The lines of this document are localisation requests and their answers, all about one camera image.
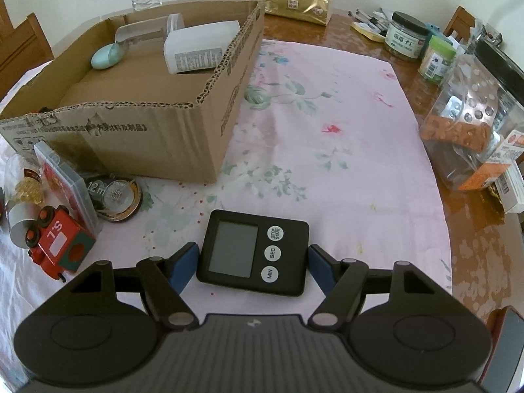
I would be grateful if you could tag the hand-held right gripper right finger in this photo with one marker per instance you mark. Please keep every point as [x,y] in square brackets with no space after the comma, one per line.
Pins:
[321,268]

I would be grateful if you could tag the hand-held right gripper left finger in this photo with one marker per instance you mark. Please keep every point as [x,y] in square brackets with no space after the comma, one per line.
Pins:
[184,268]

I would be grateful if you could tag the black digital timer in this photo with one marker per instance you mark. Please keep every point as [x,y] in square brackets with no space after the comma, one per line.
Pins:
[233,249]

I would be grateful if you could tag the brown cardboard box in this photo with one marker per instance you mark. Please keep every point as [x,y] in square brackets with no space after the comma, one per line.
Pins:
[143,139]

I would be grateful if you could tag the white plastic container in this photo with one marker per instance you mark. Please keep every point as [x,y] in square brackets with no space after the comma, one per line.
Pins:
[200,49]

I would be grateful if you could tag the mint green oval case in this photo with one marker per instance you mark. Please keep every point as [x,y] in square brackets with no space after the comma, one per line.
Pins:
[106,57]

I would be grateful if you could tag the pink floral tablecloth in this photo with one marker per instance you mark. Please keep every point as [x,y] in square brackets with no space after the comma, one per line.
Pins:
[327,163]

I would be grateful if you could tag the red toy train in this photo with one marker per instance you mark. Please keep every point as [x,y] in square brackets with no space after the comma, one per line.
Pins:
[57,245]

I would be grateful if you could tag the clear case of red cards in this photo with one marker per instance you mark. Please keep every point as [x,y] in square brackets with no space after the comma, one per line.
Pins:
[65,184]

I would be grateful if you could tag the capsule bottle with silver cap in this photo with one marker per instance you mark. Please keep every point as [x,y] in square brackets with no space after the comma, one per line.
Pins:
[24,208]

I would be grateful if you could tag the phone with orange case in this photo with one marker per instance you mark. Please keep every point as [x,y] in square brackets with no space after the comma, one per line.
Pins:
[505,352]

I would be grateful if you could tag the large clear jar black lid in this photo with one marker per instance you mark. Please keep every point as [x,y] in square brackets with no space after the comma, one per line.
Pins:
[470,131]

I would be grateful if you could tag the small white box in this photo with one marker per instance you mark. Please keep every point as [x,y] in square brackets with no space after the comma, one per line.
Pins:
[511,184]

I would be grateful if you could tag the small bottle with green lid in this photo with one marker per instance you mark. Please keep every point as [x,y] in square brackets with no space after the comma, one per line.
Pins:
[436,63]

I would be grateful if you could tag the yellow sticky notes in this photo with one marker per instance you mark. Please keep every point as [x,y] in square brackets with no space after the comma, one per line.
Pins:
[368,32]

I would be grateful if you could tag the green label jar black lid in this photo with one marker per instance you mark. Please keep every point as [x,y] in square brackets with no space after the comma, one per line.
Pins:
[405,41]

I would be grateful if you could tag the wooden chair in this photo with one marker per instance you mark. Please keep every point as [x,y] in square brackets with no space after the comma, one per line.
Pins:
[24,49]
[458,24]

